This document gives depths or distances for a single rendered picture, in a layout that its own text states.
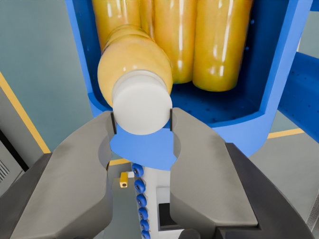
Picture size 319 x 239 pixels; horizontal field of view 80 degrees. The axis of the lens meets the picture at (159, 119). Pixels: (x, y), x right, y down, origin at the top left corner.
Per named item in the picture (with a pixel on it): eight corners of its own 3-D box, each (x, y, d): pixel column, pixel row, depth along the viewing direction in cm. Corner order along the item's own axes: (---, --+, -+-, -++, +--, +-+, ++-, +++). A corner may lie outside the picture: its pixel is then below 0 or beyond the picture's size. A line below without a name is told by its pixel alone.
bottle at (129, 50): (161, 44, 30) (209, 91, 14) (134, 79, 32) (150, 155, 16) (122, 11, 26) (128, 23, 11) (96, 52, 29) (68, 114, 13)
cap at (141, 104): (179, 95, 14) (186, 106, 12) (146, 133, 15) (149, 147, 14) (135, 62, 12) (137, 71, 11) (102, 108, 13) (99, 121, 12)
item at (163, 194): (155, 191, 70) (158, 235, 57) (155, 184, 68) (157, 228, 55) (183, 189, 70) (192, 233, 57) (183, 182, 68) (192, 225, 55)
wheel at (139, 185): (141, 197, 62) (146, 193, 63) (140, 187, 60) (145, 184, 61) (133, 188, 65) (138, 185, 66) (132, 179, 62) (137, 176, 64)
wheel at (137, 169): (139, 180, 58) (145, 177, 59) (138, 170, 56) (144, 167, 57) (131, 172, 61) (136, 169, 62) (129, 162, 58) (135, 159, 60)
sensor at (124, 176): (122, 177, 69) (120, 188, 65) (121, 171, 68) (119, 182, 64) (143, 175, 70) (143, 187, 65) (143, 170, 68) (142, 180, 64)
